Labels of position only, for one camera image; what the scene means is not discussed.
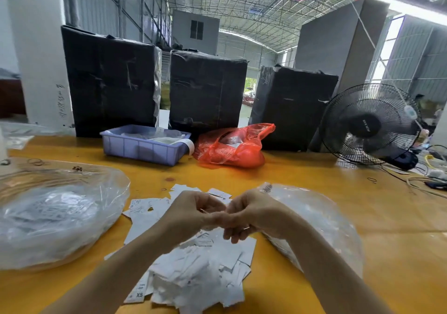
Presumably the person's left hand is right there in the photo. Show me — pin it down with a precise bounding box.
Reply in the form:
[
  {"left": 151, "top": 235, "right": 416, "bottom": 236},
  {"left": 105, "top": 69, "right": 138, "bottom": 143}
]
[{"left": 159, "top": 190, "right": 228, "bottom": 246}]

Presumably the person's right hand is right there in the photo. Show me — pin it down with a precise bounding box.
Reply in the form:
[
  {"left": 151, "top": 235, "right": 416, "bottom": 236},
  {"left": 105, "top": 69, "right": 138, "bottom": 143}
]
[{"left": 222, "top": 188, "right": 297, "bottom": 244}]

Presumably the pile of white labels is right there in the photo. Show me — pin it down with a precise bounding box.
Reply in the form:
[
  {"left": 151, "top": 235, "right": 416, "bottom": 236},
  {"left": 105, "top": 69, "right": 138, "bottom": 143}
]
[{"left": 105, "top": 183, "right": 257, "bottom": 314}]

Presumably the clear plastic bag black print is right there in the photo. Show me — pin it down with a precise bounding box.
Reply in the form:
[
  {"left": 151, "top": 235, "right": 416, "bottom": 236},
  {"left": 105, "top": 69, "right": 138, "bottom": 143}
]
[{"left": 258, "top": 182, "right": 364, "bottom": 278}]

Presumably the large clear bag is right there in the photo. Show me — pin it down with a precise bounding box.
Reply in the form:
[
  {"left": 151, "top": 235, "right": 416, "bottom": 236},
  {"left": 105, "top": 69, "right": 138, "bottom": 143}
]
[{"left": 0, "top": 162, "right": 131, "bottom": 271}]

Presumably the person's right forearm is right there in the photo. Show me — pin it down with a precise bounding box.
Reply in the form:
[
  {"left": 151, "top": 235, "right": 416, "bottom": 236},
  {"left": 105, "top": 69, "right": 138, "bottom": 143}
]
[{"left": 279, "top": 216, "right": 393, "bottom": 314}]

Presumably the person's left forearm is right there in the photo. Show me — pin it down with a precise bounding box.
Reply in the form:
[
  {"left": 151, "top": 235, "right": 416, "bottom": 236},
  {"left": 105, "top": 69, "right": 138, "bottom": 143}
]
[{"left": 42, "top": 226, "right": 186, "bottom": 314}]

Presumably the red plastic bag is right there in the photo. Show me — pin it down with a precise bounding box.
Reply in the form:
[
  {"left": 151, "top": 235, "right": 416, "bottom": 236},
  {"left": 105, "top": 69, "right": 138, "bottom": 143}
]
[{"left": 193, "top": 122, "right": 276, "bottom": 169}]

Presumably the blue plastic bin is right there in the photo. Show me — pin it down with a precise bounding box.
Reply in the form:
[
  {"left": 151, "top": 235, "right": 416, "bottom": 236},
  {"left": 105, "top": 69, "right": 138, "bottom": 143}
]
[{"left": 100, "top": 125, "right": 195, "bottom": 166}]

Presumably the large black wrapped bale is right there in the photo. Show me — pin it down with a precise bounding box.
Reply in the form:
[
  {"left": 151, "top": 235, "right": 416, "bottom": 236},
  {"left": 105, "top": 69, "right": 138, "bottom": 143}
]
[
  {"left": 249, "top": 66, "right": 339, "bottom": 152},
  {"left": 61, "top": 24, "right": 163, "bottom": 138},
  {"left": 168, "top": 50, "right": 248, "bottom": 135}
]

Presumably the black table fan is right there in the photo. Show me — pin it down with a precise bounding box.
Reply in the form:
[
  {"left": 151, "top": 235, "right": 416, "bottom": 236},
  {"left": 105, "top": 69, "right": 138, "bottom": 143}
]
[{"left": 320, "top": 83, "right": 425, "bottom": 170}]

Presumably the grey cabin with window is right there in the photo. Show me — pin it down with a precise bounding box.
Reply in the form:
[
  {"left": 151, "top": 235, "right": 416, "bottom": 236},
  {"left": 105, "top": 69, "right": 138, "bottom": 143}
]
[{"left": 171, "top": 10, "right": 220, "bottom": 56}]

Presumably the brown wooden cabinet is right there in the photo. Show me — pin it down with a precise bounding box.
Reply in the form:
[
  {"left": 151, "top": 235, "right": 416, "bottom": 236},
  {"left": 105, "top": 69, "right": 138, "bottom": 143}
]
[{"left": 0, "top": 78, "right": 27, "bottom": 116}]

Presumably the white pillar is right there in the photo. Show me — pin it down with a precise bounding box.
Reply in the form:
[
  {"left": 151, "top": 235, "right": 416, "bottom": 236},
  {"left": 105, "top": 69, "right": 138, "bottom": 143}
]
[{"left": 3, "top": 0, "right": 74, "bottom": 133}]

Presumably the bundle of cables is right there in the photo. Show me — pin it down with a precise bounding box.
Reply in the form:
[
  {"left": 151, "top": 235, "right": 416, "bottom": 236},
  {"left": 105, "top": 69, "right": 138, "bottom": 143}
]
[{"left": 380, "top": 146, "right": 447, "bottom": 192}]

